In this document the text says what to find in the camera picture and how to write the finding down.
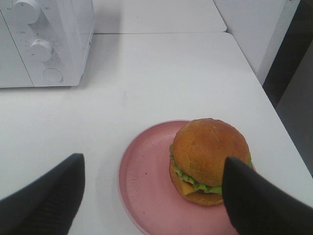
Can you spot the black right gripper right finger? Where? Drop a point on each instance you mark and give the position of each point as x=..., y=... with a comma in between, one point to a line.
x=257, y=207

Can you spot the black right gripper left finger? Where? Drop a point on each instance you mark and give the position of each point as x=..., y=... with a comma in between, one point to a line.
x=49, y=204

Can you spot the burger with sesame-free bun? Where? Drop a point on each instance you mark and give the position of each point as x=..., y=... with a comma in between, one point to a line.
x=197, y=156

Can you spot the pink round plate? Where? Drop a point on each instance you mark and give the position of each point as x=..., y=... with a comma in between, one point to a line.
x=149, y=197

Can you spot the round door release button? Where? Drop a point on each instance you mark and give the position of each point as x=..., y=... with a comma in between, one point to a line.
x=53, y=75

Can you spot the white microwave door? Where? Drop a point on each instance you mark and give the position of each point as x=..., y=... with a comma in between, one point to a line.
x=13, y=72

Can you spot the white timer knob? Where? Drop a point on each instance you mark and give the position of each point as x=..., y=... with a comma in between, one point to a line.
x=41, y=50

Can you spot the white microwave oven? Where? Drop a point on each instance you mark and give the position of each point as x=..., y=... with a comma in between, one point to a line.
x=68, y=25

